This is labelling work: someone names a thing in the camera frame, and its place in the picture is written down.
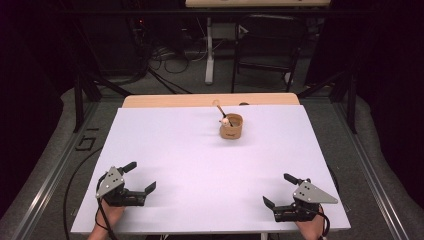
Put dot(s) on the black folding chair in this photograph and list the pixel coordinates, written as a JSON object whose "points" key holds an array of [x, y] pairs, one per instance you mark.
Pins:
{"points": [[293, 50]]}

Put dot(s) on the light wooden table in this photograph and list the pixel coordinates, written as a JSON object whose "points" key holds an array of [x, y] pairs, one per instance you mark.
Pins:
{"points": [[186, 100]]}

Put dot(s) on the black horizontal bar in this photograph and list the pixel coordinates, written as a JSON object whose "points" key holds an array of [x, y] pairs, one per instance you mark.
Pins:
{"points": [[166, 12]]}

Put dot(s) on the brown wooden cup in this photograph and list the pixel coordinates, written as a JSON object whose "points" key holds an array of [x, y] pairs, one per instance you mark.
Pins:
{"points": [[230, 130]]}

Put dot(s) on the white desk leg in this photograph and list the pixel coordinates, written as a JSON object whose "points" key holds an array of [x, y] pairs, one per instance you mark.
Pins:
{"points": [[209, 66]]}

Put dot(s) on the white board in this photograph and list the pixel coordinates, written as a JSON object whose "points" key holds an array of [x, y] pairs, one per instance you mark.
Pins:
{"points": [[173, 150]]}

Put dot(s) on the person's right hand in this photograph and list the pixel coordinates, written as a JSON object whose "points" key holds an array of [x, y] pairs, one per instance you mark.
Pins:
{"points": [[310, 228]]}

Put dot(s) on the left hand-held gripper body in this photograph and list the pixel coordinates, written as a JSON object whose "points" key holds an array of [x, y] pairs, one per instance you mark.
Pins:
{"points": [[111, 185]]}

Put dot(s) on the person's left hand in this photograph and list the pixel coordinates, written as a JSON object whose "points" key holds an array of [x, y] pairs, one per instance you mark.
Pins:
{"points": [[112, 215]]}

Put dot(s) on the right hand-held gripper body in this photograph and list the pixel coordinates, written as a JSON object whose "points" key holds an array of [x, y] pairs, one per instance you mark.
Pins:
{"points": [[311, 195]]}

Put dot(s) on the black metal stand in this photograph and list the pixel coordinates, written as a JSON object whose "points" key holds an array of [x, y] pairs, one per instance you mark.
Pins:
{"points": [[78, 103], [351, 103]]}

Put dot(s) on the aluminium floor rail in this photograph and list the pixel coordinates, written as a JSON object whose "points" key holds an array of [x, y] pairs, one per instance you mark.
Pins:
{"points": [[370, 180], [50, 186]]}

